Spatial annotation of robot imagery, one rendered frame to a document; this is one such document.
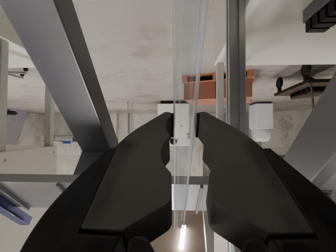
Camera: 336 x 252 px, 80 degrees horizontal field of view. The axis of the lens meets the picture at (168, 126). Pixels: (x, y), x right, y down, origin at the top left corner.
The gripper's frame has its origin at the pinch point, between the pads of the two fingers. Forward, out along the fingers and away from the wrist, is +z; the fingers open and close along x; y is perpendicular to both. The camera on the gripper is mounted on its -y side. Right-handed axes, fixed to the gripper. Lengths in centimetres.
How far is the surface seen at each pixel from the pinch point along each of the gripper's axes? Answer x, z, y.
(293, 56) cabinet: 48, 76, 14
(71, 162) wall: -557, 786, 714
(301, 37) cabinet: 41, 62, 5
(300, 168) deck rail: 16.6, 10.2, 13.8
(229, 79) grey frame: 12.8, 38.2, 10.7
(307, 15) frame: 32, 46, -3
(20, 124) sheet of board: -691, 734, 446
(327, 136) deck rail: 16.5, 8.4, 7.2
